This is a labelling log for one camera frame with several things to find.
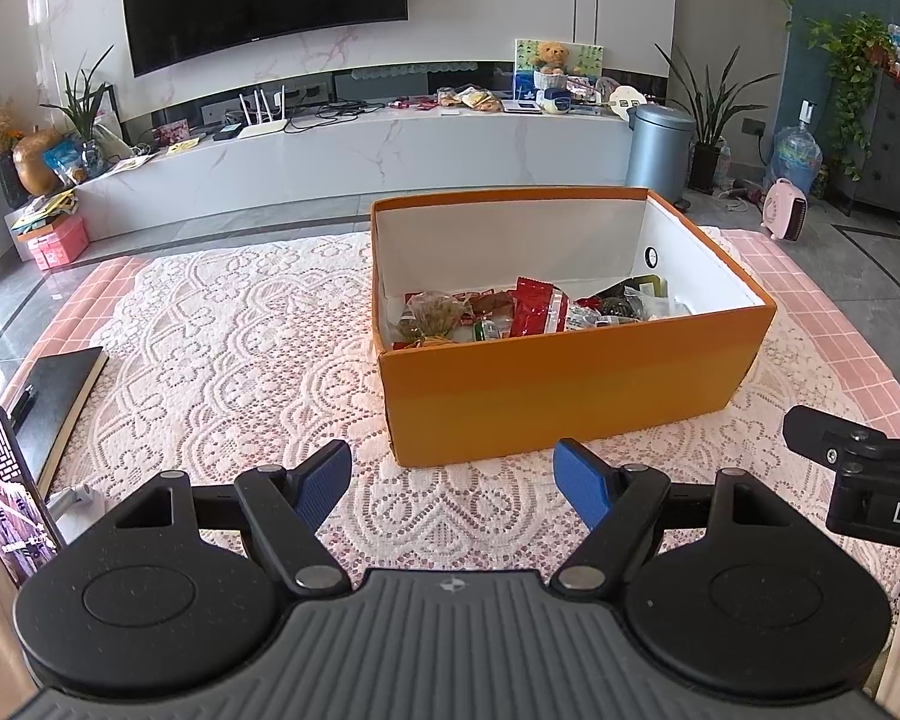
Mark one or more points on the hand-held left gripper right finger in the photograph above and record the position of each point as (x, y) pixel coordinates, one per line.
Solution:
(583, 484)

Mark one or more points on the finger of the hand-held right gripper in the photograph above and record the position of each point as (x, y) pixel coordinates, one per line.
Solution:
(832, 431)

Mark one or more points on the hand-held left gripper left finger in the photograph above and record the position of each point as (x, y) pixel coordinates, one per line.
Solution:
(321, 484)

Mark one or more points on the orange cardboard box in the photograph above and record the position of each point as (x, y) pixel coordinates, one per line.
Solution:
(570, 390)

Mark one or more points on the pale yellow snack packet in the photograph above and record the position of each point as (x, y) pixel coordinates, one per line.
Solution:
(424, 341)

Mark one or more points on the red sausage packet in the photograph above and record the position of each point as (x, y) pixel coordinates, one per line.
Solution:
(540, 307)

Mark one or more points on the bright green snack packet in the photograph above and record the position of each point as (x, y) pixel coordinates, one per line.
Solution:
(486, 328)

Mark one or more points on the dark green snack packet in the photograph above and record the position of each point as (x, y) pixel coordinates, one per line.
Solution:
(630, 304)

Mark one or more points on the clear packet of green snacks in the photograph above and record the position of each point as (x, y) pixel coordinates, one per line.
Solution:
(435, 315)

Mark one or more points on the pink fan heater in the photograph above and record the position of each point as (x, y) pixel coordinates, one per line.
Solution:
(784, 211)

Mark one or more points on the white phone stand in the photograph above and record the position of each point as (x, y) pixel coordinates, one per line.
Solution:
(75, 502)

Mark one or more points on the black notebook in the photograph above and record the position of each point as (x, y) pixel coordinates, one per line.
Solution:
(64, 405)

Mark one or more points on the blue water bottle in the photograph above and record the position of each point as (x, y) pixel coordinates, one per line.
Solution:
(796, 154)

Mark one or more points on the black pen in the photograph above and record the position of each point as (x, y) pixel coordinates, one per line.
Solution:
(22, 406)

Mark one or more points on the smartphone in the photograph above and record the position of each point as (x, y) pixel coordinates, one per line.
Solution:
(11, 495)

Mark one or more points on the grey pedal trash can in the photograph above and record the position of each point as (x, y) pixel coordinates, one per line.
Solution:
(660, 157)

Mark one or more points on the white marble tv cabinet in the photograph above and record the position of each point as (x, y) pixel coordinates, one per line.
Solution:
(382, 157)

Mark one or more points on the climbing ivy plant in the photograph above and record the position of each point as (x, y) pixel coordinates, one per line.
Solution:
(847, 67)

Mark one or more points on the tall potted plant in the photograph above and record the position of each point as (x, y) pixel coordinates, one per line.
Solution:
(709, 120)

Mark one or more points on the pink storage box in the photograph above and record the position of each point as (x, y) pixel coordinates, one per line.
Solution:
(54, 244)

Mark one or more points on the white router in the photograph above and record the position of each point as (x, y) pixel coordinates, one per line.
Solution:
(261, 127)

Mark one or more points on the white jar blue label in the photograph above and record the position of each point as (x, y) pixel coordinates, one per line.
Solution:
(555, 101)

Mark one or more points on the yellow snack bags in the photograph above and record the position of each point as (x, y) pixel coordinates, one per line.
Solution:
(471, 99)

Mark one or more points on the blue snack bag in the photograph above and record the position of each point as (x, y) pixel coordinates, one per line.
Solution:
(67, 161)

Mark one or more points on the teddy bear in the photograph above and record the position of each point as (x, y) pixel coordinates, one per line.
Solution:
(551, 56)

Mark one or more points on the gold vase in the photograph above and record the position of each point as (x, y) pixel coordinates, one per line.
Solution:
(36, 163)

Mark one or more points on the potted orchid plant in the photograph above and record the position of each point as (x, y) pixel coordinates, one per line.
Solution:
(82, 105)

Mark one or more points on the wall television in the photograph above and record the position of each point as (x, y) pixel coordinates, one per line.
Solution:
(262, 0)

